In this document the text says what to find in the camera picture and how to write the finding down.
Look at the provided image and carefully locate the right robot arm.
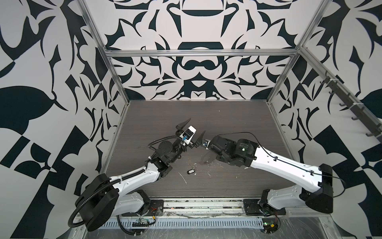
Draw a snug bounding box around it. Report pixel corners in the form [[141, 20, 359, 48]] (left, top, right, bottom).
[[202, 135, 334, 214]]

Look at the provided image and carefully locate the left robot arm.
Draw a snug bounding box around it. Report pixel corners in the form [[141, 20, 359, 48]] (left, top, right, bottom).
[[68, 120, 210, 231]]

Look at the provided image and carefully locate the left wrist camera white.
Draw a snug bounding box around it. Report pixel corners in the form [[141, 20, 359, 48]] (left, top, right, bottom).
[[180, 125, 197, 145]]

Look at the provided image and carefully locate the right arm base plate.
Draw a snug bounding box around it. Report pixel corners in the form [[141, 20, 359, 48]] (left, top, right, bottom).
[[243, 199, 286, 217]]

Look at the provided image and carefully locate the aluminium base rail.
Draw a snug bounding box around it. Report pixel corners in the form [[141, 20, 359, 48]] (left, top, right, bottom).
[[74, 197, 329, 220]]

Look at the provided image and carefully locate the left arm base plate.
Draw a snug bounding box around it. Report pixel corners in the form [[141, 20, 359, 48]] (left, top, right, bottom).
[[130, 200, 164, 216]]

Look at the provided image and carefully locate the right circuit board with wires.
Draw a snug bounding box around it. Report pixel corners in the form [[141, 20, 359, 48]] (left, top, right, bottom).
[[261, 217, 281, 235]]

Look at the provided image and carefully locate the circuit board with wires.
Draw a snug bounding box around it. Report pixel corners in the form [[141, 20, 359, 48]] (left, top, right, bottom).
[[131, 217, 156, 227], [261, 217, 281, 235]]

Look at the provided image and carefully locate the left circuit board with wires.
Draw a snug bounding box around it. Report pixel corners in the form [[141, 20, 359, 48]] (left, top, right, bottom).
[[131, 217, 156, 227]]

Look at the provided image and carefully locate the horizontal aluminium frame bar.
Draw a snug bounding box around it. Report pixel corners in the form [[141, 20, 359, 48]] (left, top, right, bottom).
[[105, 49, 297, 57]]

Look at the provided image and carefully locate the white slotted cable duct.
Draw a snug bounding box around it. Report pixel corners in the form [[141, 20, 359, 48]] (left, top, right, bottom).
[[101, 217, 265, 230]]

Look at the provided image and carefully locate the black corrugated cable hose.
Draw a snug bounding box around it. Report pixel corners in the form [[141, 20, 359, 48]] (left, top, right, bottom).
[[67, 135, 181, 229]]

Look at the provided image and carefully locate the wall hook rail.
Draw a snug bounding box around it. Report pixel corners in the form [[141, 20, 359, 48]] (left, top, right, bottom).
[[319, 70, 382, 142]]

